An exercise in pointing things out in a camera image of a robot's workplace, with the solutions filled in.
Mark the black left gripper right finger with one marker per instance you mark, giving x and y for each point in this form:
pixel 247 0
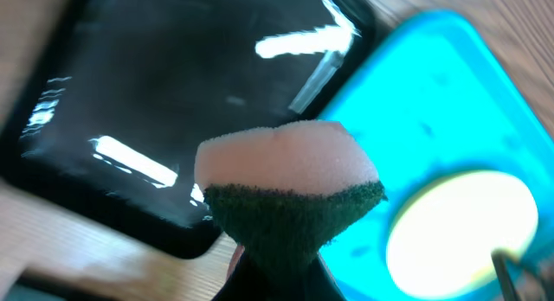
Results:
pixel 317 283

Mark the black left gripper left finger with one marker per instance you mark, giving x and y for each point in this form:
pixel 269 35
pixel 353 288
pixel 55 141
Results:
pixel 245 281

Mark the green and pink sponge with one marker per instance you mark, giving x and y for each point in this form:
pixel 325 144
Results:
pixel 284 192

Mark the yellow green plate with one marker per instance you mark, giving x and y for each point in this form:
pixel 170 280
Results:
pixel 442 241

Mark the black water tray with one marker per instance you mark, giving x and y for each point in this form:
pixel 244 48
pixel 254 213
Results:
pixel 108 123

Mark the blue plastic tray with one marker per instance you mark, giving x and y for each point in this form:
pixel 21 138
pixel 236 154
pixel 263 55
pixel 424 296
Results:
pixel 431 102

